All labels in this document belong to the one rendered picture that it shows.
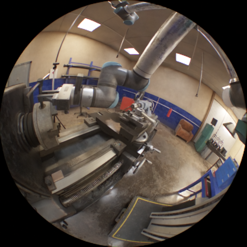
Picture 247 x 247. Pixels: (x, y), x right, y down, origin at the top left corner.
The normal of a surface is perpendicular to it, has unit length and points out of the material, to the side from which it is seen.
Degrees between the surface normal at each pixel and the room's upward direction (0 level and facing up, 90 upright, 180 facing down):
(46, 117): 49
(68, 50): 90
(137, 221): 0
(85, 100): 94
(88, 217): 0
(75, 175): 36
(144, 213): 0
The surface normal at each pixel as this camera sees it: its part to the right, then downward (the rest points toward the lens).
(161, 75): -0.59, 0.25
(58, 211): 0.62, -0.46
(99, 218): 0.25, -0.84
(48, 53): 0.76, 0.47
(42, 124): 0.79, 0.00
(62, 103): 0.40, 0.77
